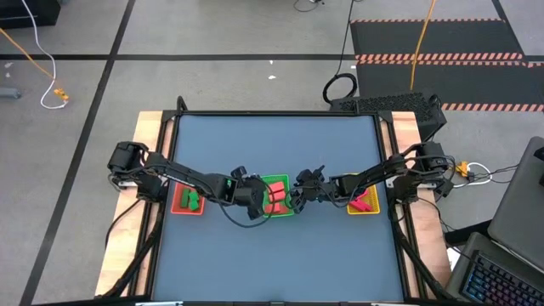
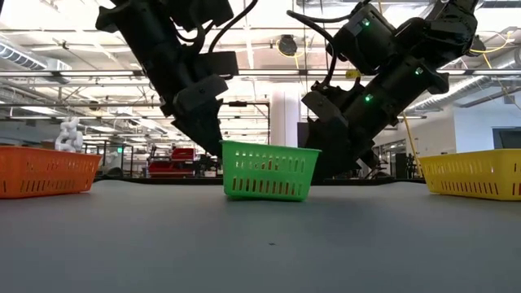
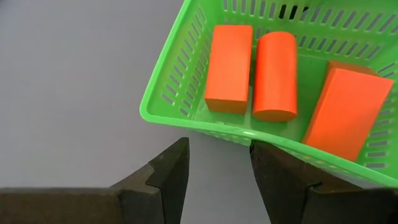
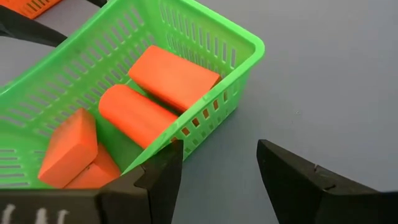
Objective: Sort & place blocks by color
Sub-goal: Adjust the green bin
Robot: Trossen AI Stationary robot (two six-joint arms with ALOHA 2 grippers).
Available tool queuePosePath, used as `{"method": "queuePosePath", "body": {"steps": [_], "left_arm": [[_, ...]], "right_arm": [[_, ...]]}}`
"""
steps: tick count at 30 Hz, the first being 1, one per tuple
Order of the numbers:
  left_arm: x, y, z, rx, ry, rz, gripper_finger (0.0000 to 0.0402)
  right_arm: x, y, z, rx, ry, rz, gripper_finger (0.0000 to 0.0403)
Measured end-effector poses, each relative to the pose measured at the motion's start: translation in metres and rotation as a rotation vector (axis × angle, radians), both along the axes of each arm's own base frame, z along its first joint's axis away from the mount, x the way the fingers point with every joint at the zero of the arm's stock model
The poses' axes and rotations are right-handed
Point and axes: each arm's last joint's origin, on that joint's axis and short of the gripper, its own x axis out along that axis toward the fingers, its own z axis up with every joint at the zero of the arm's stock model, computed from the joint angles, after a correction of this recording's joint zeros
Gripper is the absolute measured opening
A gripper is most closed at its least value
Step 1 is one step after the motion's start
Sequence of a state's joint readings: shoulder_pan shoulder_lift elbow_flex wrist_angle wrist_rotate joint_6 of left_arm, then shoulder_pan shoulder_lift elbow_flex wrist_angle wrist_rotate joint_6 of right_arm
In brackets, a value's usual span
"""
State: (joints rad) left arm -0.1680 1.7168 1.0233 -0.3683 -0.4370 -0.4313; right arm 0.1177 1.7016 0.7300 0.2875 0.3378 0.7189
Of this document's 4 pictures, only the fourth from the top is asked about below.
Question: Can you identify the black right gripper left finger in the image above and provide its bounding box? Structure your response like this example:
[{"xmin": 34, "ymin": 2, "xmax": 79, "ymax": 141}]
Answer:
[{"xmin": 0, "ymin": 139, "xmax": 185, "ymax": 224}]

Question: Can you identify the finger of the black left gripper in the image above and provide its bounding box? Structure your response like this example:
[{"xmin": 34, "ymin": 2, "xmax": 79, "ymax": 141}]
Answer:
[
  {"xmin": 0, "ymin": 5, "xmax": 68, "ymax": 49},
  {"xmin": 86, "ymin": 0, "xmax": 109, "ymax": 9}
]

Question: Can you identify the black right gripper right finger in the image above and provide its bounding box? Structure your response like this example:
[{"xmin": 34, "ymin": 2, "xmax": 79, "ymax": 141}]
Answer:
[{"xmin": 256, "ymin": 139, "xmax": 398, "ymax": 224}]

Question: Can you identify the orange wedge block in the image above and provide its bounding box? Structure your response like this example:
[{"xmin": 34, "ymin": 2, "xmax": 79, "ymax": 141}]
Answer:
[{"xmin": 63, "ymin": 143, "xmax": 123, "ymax": 191}]

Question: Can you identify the orange cylinder block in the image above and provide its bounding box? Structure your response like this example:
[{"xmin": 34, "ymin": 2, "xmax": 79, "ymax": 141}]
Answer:
[{"xmin": 98, "ymin": 83, "xmax": 179, "ymax": 151}]

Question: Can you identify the orange rectangular block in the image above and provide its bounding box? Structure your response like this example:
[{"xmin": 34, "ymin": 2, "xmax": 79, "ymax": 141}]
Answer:
[
  {"xmin": 37, "ymin": 107, "xmax": 100, "ymax": 190},
  {"xmin": 127, "ymin": 44, "xmax": 223, "ymax": 114}
]

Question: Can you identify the orange plastic basket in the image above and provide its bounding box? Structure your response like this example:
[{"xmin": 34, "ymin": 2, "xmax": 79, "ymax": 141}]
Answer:
[{"xmin": 0, "ymin": 0, "xmax": 63, "ymax": 21}]

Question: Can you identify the green plastic basket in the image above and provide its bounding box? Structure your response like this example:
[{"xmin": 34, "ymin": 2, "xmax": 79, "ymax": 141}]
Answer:
[{"xmin": 0, "ymin": 0, "xmax": 266, "ymax": 192}]

